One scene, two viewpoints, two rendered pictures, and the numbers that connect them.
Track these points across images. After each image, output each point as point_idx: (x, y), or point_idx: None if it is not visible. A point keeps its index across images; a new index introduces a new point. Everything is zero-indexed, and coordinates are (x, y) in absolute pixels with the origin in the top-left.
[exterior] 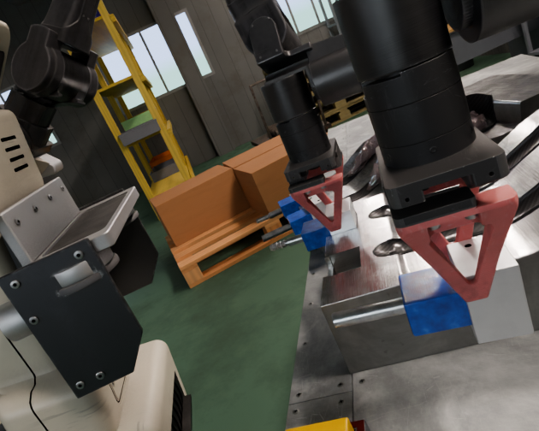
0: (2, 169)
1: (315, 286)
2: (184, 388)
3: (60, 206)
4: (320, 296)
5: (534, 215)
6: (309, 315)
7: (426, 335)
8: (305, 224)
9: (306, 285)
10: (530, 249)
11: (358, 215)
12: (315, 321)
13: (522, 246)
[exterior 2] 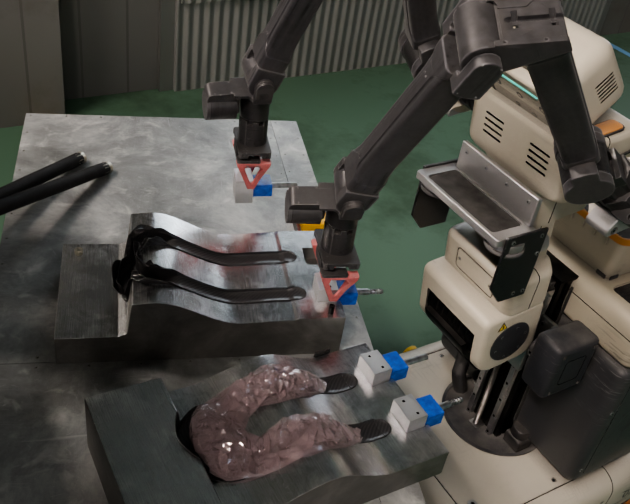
0: (514, 149)
1: (360, 333)
2: (475, 356)
3: (510, 197)
4: (351, 321)
5: (210, 248)
6: (353, 306)
7: None
8: (354, 289)
9: (368, 337)
10: (219, 235)
11: (315, 297)
12: None
13: (221, 238)
